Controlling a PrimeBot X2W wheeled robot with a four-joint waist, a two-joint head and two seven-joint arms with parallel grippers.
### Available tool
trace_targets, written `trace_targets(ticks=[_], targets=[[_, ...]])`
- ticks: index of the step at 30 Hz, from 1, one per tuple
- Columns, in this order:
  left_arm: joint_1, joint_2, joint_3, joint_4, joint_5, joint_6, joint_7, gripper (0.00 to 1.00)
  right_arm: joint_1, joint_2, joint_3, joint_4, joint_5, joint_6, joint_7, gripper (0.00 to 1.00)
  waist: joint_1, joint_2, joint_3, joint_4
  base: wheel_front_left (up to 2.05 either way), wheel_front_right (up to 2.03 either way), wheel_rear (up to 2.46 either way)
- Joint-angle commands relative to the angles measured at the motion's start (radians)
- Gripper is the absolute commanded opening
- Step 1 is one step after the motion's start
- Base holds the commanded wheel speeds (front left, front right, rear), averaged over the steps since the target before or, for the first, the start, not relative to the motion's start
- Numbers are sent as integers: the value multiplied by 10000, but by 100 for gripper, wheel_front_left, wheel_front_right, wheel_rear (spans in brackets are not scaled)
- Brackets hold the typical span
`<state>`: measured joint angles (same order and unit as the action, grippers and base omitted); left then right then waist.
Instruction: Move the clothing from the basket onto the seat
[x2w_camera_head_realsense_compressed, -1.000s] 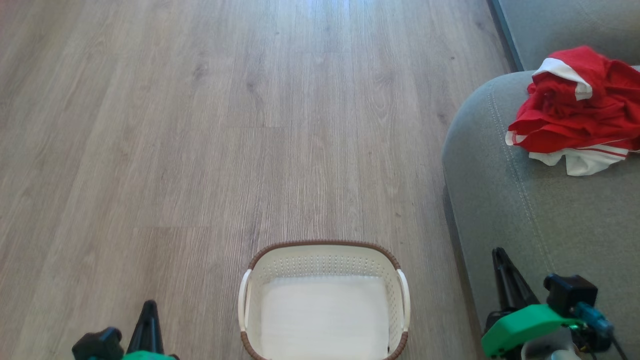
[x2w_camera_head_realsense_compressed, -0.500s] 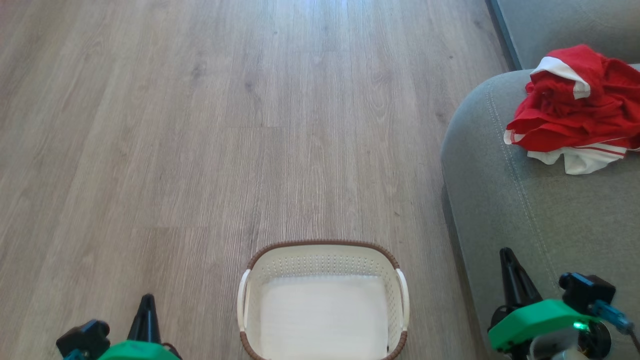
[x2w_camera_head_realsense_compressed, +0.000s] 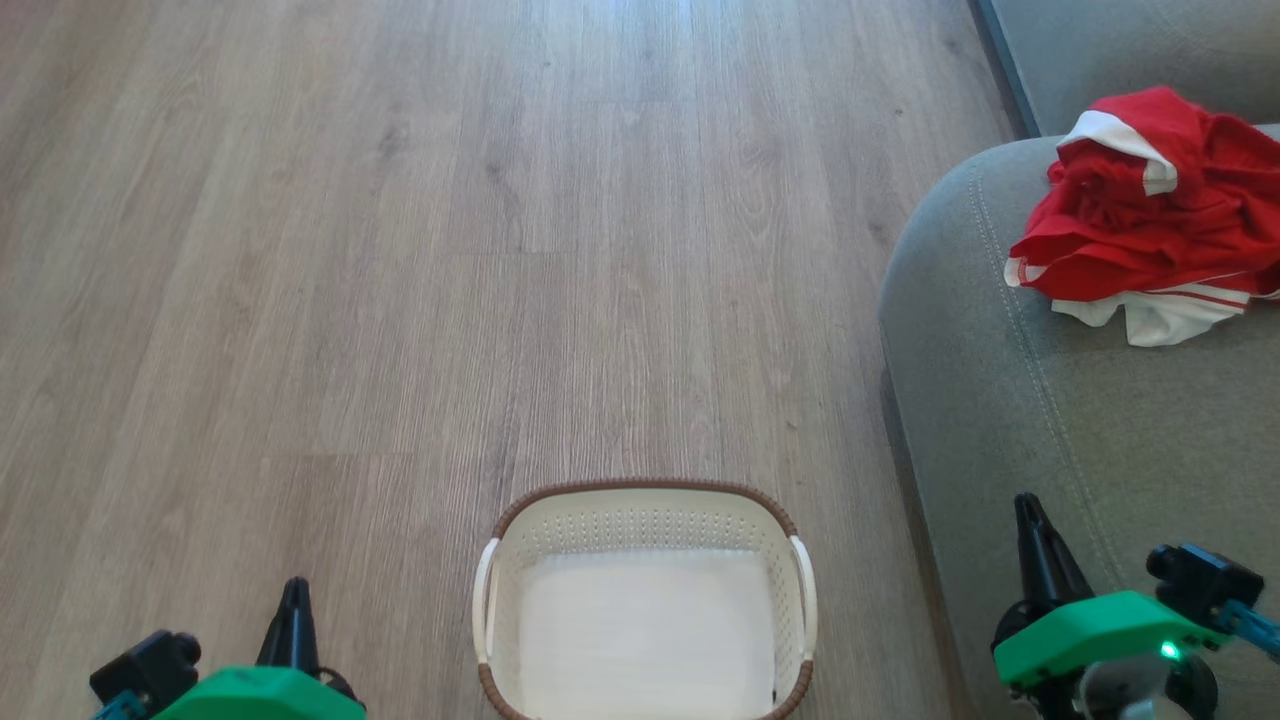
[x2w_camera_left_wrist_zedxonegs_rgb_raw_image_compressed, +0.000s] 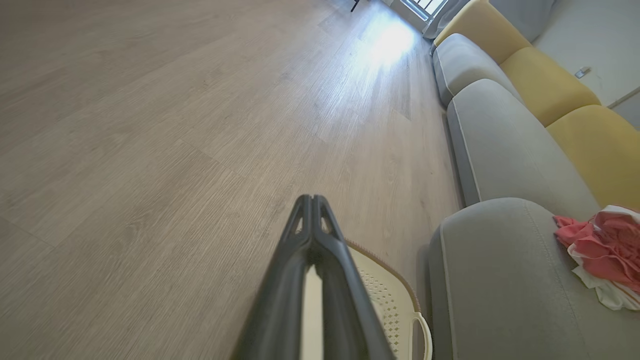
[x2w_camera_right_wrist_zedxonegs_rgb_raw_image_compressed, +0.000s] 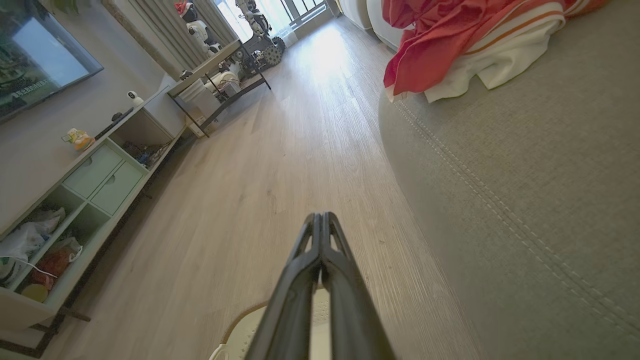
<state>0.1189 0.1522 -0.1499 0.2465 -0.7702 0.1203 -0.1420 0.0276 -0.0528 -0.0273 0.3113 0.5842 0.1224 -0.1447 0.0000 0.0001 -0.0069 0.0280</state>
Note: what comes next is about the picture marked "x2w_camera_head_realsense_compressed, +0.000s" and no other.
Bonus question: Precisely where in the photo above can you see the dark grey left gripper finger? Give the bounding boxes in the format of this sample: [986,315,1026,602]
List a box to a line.
[256,577,322,673]

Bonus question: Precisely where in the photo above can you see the white perforated laundry basket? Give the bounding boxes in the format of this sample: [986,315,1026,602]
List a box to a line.
[472,478,819,720]

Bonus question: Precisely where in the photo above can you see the grey fabric sofa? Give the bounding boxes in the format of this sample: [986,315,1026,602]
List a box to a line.
[877,0,1280,720]

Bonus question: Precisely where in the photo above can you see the red clothing item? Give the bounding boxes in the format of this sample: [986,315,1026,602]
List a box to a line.
[1005,85,1280,304]

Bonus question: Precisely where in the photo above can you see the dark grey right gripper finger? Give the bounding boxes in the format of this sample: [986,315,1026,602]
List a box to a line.
[1014,492,1095,613]

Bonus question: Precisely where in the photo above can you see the white clothing with red stripes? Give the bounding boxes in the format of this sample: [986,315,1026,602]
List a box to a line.
[1050,282,1280,348]

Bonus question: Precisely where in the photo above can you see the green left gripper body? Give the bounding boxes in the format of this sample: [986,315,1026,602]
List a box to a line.
[150,664,368,720]

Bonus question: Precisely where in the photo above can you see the teal right camera plug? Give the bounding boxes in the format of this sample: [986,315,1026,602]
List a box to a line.
[1222,598,1280,663]

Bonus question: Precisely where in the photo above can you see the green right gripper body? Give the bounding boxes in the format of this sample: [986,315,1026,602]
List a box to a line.
[991,588,1228,720]

